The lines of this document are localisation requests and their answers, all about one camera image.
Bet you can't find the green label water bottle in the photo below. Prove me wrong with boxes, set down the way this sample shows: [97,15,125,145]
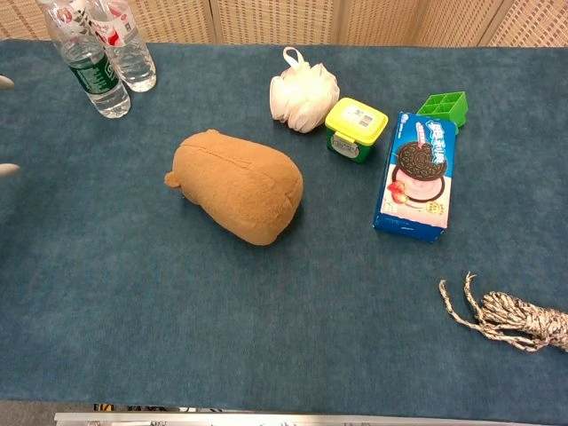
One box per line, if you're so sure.
[36,0,132,120]

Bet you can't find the white brown braided rope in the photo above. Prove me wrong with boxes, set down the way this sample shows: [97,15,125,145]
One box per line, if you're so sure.
[438,271,568,354]

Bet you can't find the white mesh bath sponge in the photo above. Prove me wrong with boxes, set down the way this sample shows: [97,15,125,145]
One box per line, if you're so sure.
[269,45,342,134]

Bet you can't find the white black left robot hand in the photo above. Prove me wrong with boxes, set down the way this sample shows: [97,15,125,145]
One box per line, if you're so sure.
[0,74,22,178]

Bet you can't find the silver metal rail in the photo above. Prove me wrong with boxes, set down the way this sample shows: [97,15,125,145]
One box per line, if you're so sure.
[53,411,568,426]

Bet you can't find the red label water bottle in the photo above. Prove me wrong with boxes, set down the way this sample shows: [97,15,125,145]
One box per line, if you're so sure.
[86,0,158,94]

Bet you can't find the brown plush toy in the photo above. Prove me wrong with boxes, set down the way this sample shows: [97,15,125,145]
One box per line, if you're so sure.
[163,129,305,247]

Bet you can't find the yellow lid green container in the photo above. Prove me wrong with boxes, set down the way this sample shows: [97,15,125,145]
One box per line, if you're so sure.
[324,97,390,165]

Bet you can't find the green plastic grid tray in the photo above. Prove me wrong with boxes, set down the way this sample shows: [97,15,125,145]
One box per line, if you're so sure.
[415,91,470,130]

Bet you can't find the woven folding screen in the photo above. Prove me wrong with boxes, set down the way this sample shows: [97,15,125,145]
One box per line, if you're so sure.
[0,0,568,48]

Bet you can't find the blue felt table cloth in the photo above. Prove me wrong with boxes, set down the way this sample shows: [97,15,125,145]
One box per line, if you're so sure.
[0,38,568,413]

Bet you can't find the blue Oreo cookie box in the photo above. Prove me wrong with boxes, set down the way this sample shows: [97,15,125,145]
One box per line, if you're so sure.
[372,111,459,244]

